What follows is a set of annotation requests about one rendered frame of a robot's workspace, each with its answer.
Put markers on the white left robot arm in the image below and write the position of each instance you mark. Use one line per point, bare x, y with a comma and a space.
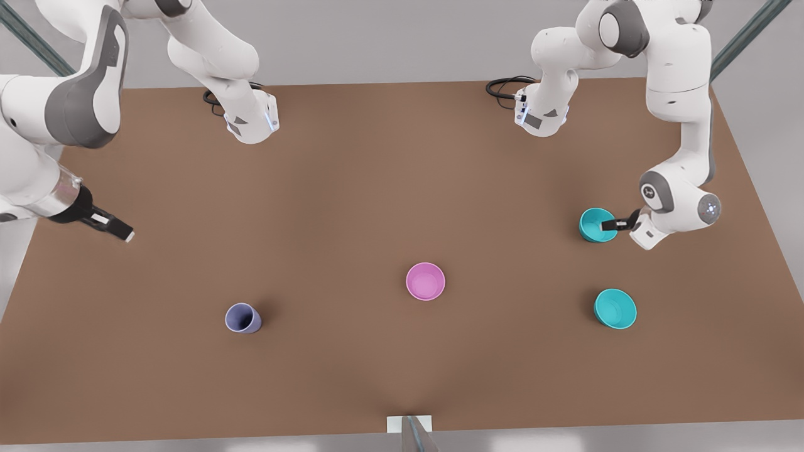
681, 69

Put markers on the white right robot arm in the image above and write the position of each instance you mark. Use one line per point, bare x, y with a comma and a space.
75, 100

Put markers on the teal blue bowl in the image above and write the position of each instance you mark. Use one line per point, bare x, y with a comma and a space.
615, 308
592, 231

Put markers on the lavender purple cup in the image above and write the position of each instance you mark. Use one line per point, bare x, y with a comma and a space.
242, 319

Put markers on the silver frame post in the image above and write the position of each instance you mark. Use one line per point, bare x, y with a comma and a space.
411, 433
747, 34
34, 37

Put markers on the pink bowl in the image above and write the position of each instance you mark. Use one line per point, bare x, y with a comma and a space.
425, 281

